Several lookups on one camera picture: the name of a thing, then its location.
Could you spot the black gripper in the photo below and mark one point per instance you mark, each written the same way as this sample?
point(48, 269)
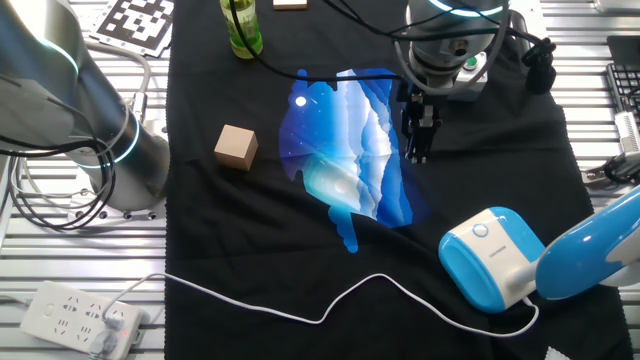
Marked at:
point(420, 110)

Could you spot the blue white handheld appliance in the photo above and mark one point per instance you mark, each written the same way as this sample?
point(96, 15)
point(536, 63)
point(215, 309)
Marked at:
point(490, 260)

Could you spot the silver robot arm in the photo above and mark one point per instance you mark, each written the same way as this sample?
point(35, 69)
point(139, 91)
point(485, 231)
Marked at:
point(125, 165)

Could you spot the white box with green button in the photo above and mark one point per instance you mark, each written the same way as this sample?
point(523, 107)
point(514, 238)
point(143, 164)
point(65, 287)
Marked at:
point(472, 75)

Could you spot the wooden cube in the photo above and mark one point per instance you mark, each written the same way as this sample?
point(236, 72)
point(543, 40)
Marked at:
point(235, 147)

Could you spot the flat wooden block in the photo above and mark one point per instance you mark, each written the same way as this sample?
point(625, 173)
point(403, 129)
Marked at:
point(290, 4)

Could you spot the black cloth with blue print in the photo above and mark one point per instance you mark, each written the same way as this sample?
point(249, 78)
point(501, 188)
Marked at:
point(250, 240)

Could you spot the grey metal clamp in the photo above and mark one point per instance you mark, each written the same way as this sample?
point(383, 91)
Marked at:
point(620, 167)

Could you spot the green tea bottle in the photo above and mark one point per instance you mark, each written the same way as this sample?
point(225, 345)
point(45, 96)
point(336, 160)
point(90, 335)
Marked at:
point(245, 30)

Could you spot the black keyboard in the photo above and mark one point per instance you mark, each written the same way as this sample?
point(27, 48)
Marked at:
point(627, 90)

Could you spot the black and white marker board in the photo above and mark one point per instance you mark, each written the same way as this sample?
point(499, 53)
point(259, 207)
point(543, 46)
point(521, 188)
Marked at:
point(135, 22)

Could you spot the white power strip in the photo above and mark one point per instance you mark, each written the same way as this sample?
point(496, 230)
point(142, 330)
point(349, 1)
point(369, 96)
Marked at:
point(55, 315)

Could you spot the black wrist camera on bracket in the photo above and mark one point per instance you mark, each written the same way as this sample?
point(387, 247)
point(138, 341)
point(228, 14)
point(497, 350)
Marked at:
point(540, 70)

